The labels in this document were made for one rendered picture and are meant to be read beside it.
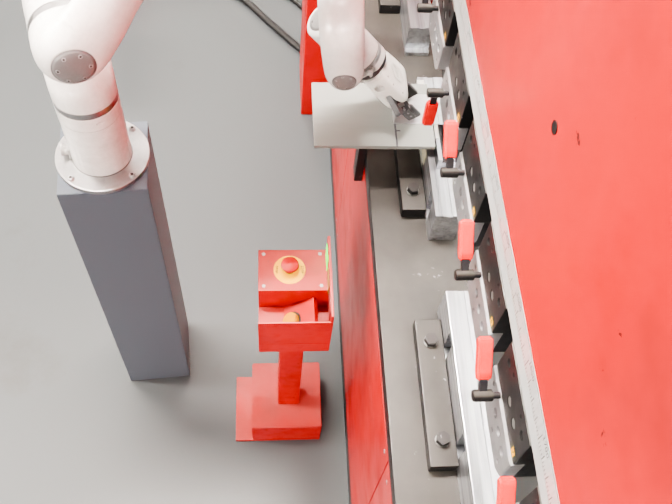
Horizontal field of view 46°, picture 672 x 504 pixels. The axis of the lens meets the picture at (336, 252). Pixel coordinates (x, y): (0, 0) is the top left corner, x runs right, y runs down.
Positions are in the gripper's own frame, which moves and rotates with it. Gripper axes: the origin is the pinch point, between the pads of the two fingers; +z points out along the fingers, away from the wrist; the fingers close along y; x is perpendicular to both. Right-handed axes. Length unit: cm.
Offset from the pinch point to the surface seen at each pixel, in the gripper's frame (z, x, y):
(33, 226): 6, 150, 33
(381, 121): -2.2, 6.2, -3.5
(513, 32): -39, -37, -35
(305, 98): 60, 73, 84
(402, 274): 9.6, 11.7, -34.9
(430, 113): -13.1, -10.8, -17.7
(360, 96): -4.9, 9.4, 3.6
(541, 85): -43, -40, -49
